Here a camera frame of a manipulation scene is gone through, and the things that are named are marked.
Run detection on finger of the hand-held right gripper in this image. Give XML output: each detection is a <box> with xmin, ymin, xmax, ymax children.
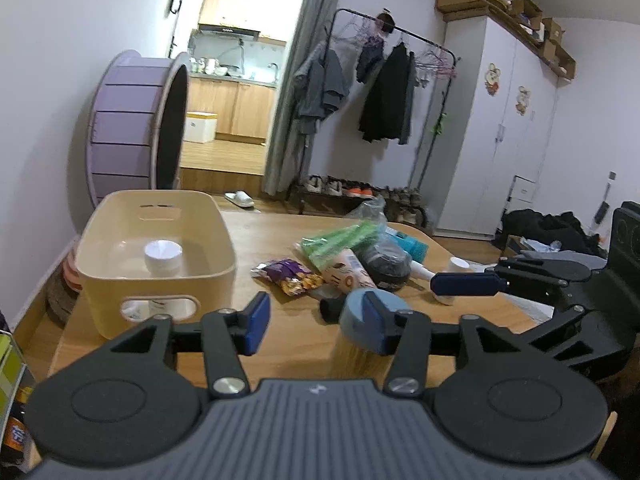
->
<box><xmin>527</xmin><ymin>306</ymin><xmax>610</xmax><ymax>362</ymax></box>
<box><xmin>430</xmin><ymin>254</ymin><xmax>593</xmax><ymax>298</ymax></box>

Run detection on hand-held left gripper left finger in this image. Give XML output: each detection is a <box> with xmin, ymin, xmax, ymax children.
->
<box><xmin>106</xmin><ymin>291</ymin><xmax>272</xmax><ymax>398</ymax></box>

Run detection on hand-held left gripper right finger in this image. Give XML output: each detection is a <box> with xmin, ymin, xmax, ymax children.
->
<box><xmin>363</xmin><ymin>290</ymin><xmax>538</xmax><ymax>397</ymax></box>

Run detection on white bottle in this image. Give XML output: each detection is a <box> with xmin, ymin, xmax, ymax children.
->
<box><xmin>410</xmin><ymin>256</ymin><xmax>476</xmax><ymax>307</ymax></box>

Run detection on blue handled brush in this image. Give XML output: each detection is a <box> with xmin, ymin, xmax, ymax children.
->
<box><xmin>327</xmin><ymin>287</ymin><xmax>412</xmax><ymax>382</ymax></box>

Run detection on black mesh pouch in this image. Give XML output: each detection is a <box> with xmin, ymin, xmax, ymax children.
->
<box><xmin>360</xmin><ymin>242</ymin><xmax>414</xmax><ymax>292</ymax></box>

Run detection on cream printed tube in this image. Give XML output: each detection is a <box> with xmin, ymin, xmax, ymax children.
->
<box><xmin>320</xmin><ymin>249</ymin><xmax>379</xmax><ymax>292</ymax></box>

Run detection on beige plastic storage bin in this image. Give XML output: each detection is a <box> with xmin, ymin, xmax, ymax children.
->
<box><xmin>75</xmin><ymin>189</ymin><xmax>239</xmax><ymax>341</ymax></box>

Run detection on wooden desktop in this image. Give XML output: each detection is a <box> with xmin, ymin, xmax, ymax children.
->
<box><xmin>47</xmin><ymin>207</ymin><xmax>621</xmax><ymax>393</ymax></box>

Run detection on small black cylinder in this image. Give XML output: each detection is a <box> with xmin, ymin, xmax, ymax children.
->
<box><xmin>319</xmin><ymin>296</ymin><xmax>347</xmax><ymax>324</ymax></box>

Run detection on purple snack packet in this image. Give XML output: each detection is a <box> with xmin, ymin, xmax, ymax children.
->
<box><xmin>250</xmin><ymin>258</ymin><xmax>326</xmax><ymax>297</ymax></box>

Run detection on green packet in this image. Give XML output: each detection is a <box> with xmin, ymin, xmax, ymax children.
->
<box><xmin>292</xmin><ymin>220</ymin><xmax>389</xmax><ymax>271</ymax></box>

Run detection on pile of black clothes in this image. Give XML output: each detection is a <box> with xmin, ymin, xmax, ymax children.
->
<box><xmin>500</xmin><ymin>208</ymin><xmax>609</xmax><ymax>262</ymax></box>

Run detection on small white drawer unit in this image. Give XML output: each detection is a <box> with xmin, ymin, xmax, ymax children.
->
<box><xmin>510</xmin><ymin>175</ymin><xmax>541</xmax><ymax>209</ymax></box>

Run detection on clear plastic bag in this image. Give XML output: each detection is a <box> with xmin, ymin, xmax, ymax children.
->
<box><xmin>345</xmin><ymin>196</ymin><xmax>389</xmax><ymax>227</ymax></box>

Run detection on white round jar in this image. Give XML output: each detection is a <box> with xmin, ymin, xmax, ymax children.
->
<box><xmin>144</xmin><ymin>241</ymin><xmax>182</xmax><ymax>277</ymax></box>

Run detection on white wardrobe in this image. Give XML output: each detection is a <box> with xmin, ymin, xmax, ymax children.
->
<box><xmin>432</xmin><ymin>12</ymin><xmax>577</xmax><ymax>237</ymax></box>

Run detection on row of shoes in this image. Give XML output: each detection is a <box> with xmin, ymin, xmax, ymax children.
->
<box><xmin>304</xmin><ymin>174</ymin><xmax>427</xmax><ymax>212</ymax></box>

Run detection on round cardboard scratcher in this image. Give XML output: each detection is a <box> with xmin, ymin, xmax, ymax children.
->
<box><xmin>45</xmin><ymin>275</ymin><xmax>79</xmax><ymax>327</ymax></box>

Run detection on black hanging coat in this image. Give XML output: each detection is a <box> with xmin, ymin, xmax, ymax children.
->
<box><xmin>359</xmin><ymin>42</ymin><xmax>417</xmax><ymax>146</ymax></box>

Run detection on white foam box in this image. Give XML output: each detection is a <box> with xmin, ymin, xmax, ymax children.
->
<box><xmin>185</xmin><ymin>111</ymin><xmax>219</xmax><ymax>144</ymax></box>

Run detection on wooden kitchen base cabinets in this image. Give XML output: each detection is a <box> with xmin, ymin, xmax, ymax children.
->
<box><xmin>187</xmin><ymin>72</ymin><xmax>279</xmax><ymax>142</ymax></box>

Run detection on bunch of pink hangers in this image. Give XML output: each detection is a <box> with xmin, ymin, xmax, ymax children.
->
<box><xmin>414</xmin><ymin>41</ymin><xmax>459</xmax><ymax>82</ymax></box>

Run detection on purple cat wheel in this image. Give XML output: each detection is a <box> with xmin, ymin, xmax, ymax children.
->
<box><xmin>85</xmin><ymin>50</ymin><xmax>191</xmax><ymax>209</ymax></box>

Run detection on grey hanging garment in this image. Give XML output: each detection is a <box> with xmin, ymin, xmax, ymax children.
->
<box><xmin>292</xmin><ymin>47</ymin><xmax>352</xmax><ymax>136</ymax></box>

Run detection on small dark hanging garment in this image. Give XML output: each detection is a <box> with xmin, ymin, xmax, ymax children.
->
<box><xmin>356</xmin><ymin>35</ymin><xmax>387</xmax><ymax>84</ymax></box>

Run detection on yellow green box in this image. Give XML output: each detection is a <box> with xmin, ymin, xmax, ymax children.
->
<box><xmin>0</xmin><ymin>332</ymin><xmax>27</xmax><ymax>411</ymax></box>

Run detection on dark drink bottle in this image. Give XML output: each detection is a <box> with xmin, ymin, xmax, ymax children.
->
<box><xmin>0</xmin><ymin>385</ymin><xmax>42</xmax><ymax>467</ymax></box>

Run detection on grey curtain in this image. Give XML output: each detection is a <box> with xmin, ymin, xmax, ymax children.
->
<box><xmin>262</xmin><ymin>0</ymin><xmax>347</xmax><ymax>197</ymax></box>

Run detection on range hood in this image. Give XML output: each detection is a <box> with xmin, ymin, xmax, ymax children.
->
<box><xmin>199</xmin><ymin>24</ymin><xmax>261</xmax><ymax>40</ymax></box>

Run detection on black clothes rack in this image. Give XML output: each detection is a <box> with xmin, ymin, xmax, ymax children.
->
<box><xmin>287</xmin><ymin>8</ymin><xmax>460</xmax><ymax>217</ymax></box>

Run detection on wooden kitchen wall cabinets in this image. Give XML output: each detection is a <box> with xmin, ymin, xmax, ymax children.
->
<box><xmin>199</xmin><ymin>0</ymin><xmax>299</xmax><ymax>44</ymax></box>

